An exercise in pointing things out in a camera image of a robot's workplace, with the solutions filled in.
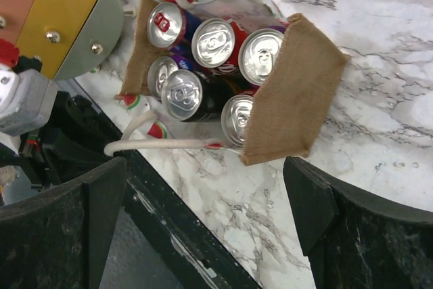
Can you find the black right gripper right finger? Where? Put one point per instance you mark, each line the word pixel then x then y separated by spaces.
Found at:
pixel 356 239

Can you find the beige cylindrical container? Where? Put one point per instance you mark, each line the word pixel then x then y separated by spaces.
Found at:
pixel 69 37

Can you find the red tab soda can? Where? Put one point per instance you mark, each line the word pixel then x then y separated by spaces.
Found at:
pixel 169 25

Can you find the red coke can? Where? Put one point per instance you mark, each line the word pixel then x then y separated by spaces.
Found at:
pixel 235 116
pixel 216 45

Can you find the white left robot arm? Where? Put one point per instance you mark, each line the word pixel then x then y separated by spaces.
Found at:
pixel 27 101

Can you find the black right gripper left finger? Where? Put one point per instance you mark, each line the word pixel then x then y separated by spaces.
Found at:
pixel 61 237

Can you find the purple Fanta can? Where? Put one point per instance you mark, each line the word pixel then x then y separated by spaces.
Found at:
pixel 258 53
pixel 162 68

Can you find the black soda can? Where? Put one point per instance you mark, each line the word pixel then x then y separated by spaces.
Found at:
pixel 190 96

